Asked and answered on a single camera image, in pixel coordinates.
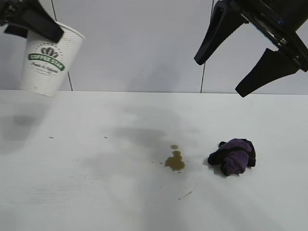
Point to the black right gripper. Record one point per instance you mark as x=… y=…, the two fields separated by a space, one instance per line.
x=288 y=21

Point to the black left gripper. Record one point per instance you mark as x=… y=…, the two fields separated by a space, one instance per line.
x=10 y=9

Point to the white paper coffee cup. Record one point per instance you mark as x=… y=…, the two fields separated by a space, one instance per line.
x=45 y=72

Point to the crumpled purple black cloth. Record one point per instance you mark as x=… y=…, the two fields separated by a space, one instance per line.
x=233 y=158

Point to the brown coffee spill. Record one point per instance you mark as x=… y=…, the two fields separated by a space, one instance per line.
x=174 y=164

